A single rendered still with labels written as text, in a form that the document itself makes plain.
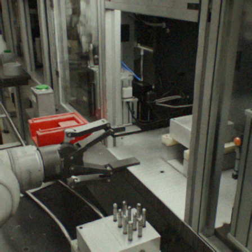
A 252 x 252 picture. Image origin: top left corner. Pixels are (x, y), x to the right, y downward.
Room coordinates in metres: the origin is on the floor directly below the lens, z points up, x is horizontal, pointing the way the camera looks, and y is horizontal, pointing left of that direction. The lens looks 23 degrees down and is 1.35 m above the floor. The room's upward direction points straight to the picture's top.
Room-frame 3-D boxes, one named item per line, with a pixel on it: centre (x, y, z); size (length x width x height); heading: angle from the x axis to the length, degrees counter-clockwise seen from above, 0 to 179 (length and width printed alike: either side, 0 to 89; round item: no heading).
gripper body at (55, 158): (0.66, 0.13, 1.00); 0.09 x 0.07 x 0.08; 116
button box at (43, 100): (1.12, 0.26, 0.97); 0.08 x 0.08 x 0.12; 27
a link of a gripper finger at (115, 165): (0.72, 0.00, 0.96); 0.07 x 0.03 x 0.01; 116
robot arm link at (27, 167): (0.62, 0.20, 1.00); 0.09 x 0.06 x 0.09; 26
